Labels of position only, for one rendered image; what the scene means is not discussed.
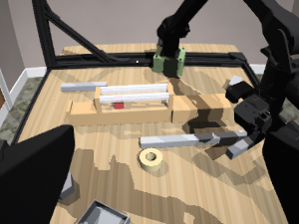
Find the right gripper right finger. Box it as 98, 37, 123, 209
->
262, 131, 299, 224

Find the cream roll of masking tape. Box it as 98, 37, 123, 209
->
140, 148, 162, 172

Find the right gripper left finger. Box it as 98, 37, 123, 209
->
0, 124, 75, 224

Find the grey square stick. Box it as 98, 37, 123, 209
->
225, 131, 259, 160
61, 82, 107, 92

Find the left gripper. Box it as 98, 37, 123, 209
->
225, 81, 299, 144

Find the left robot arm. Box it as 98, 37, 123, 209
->
156, 0, 299, 133

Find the clear plastic channel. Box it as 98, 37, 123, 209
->
100, 84, 169, 112

